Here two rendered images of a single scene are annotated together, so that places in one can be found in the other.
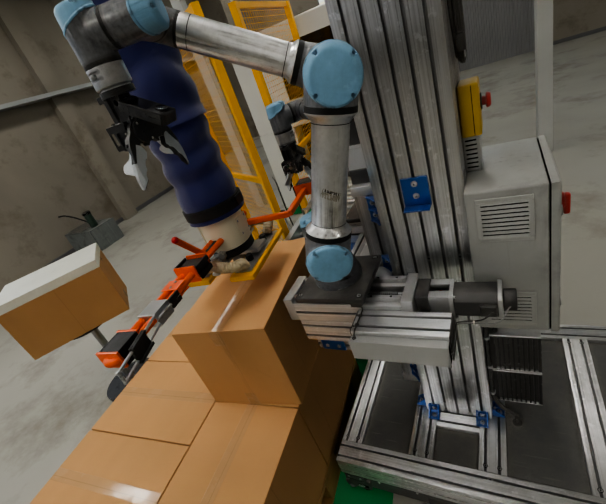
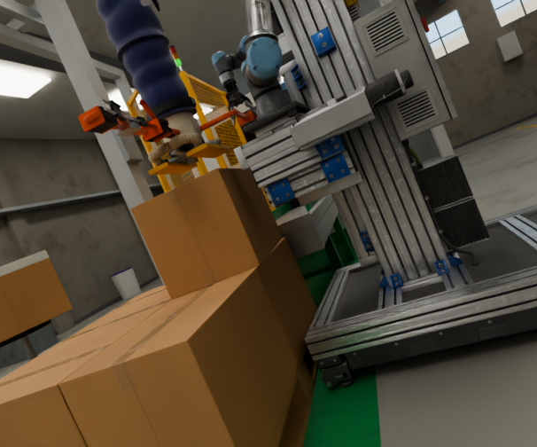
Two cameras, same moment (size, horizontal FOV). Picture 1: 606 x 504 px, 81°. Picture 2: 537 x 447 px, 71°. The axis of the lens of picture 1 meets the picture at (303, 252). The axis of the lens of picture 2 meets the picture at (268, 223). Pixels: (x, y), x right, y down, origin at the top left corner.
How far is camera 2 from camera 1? 1.09 m
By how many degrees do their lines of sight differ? 27
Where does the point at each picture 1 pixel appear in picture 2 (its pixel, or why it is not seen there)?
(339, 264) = (271, 51)
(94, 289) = (39, 281)
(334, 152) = not seen: outside the picture
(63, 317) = (1, 310)
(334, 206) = (262, 12)
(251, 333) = (206, 177)
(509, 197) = (382, 12)
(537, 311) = (435, 103)
